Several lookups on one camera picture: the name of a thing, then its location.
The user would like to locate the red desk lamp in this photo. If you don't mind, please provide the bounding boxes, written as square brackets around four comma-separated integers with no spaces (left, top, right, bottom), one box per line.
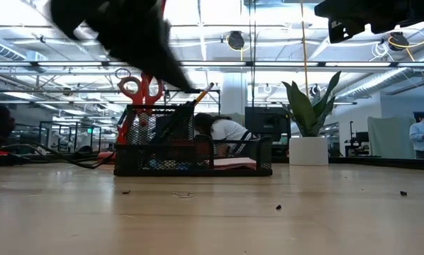
[96,0,167,164]

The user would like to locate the black lamp power cord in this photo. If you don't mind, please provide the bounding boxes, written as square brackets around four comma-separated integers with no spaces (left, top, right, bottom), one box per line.
[0,141,116,170]

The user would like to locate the background desk with monitor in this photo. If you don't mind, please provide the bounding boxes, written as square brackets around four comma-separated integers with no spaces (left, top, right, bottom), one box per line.
[345,121,371,158]

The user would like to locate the yellow pencil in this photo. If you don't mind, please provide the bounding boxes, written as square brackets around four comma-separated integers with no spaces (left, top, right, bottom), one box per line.
[191,81,216,107]

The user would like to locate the black hanging cable loop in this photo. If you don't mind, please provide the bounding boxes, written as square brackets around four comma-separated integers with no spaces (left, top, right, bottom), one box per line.
[113,67,133,81]

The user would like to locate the yellow hanging cord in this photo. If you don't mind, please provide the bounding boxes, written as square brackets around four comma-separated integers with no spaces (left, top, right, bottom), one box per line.
[299,0,310,97]

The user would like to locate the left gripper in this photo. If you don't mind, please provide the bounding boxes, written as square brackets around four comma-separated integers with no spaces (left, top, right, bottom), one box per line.
[50,0,196,92]

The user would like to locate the black aluminium table frame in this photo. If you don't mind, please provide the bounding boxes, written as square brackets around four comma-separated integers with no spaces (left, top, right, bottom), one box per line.
[0,152,424,171]

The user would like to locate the black mesh desk organizer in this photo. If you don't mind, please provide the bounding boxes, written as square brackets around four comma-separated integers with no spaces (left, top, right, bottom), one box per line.
[113,103,274,178]

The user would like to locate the black ceiling cord reel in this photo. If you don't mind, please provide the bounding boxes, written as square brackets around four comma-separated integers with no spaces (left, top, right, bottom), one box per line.
[225,30,247,52]
[387,30,424,63]

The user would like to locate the pink sticky note pad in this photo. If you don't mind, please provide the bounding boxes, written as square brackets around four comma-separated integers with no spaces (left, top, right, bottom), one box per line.
[213,157,258,171]

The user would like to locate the pale green cloth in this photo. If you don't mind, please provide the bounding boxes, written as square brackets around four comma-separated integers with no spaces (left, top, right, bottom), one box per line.
[367,115,418,159]

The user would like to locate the red-handled scissors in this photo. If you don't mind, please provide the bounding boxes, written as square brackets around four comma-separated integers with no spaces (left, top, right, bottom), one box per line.
[116,72,164,143]

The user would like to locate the snake plant in white pot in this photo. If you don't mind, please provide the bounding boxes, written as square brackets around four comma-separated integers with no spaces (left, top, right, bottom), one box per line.
[281,70,342,166]

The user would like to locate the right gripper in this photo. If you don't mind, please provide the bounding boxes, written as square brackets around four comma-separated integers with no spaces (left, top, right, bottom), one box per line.
[313,0,424,45]

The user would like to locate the black computer case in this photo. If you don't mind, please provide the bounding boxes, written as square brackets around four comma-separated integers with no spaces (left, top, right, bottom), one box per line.
[245,106,292,159]

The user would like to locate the black background workstation frame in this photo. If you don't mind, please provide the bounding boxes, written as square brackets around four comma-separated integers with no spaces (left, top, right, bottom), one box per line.
[38,120,102,154]

